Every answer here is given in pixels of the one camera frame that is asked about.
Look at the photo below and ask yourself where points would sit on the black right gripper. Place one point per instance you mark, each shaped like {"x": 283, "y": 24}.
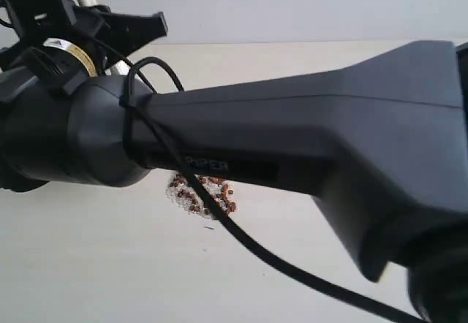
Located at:
{"x": 34, "y": 21}

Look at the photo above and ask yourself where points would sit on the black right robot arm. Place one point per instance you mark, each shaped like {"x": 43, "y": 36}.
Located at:
{"x": 381, "y": 144}

